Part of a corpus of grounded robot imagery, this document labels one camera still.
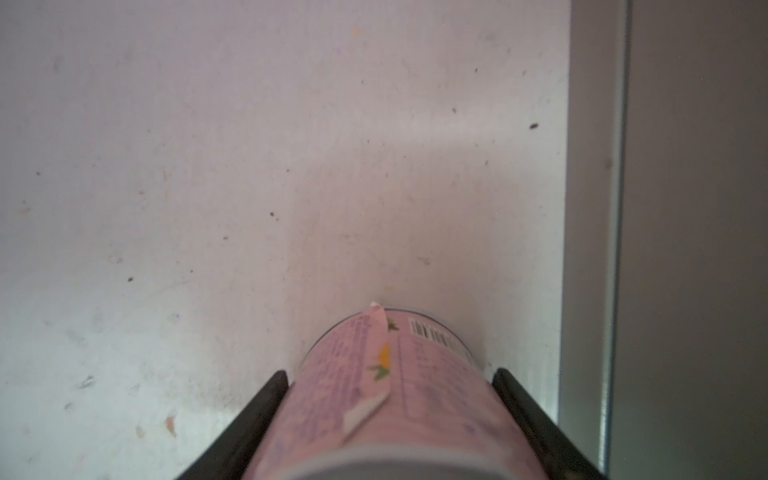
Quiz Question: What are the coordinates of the white lid can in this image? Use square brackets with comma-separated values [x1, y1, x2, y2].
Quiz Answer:
[245, 303, 545, 479]

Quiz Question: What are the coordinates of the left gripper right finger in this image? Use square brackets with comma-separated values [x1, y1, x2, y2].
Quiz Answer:
[491, 368, 606, 480]

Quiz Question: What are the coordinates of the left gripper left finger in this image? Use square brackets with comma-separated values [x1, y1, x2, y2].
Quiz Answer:
[178, 370, 289, 480]

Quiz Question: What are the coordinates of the grey metal cabinet counter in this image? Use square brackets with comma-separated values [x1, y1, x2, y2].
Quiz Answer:
[558, 1, 767, 479]

